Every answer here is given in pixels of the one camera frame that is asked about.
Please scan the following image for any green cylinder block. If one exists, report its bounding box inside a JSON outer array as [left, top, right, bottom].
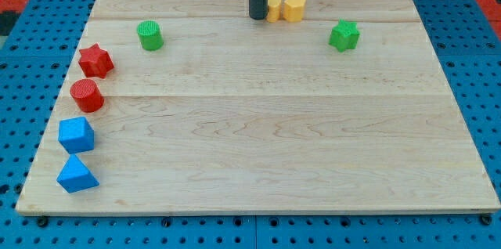
[[136, 20, 164, 51]]

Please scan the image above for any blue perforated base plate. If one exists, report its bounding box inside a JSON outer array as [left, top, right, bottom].
[[1, 0, 500, 248]]

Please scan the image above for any red cylinder block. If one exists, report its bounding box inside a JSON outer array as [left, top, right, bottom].
[[70, 78, 104, 113]]

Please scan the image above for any yellow block behind rod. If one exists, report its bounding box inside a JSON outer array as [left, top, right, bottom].
[[266, 0, 282, 23]]

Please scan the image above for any yellow hexagon block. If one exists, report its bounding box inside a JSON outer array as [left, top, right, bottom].
[[283, 0, 306, 22]]

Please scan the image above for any blue cube block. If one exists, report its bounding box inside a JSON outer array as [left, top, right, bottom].
[[58, 117, 95, 154]]

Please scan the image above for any blue triangle block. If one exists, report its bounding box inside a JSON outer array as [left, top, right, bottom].
[[56, 154, 99, 193]]

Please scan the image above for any light wooden board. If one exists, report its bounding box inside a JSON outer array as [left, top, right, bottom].
[[16, 0, 500, 217]]

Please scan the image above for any red star block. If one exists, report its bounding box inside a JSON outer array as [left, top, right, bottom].
[[78, 43, 114, 79]]

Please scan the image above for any green star block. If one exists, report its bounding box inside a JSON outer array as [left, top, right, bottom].
[[328, 20, 360, 52]]

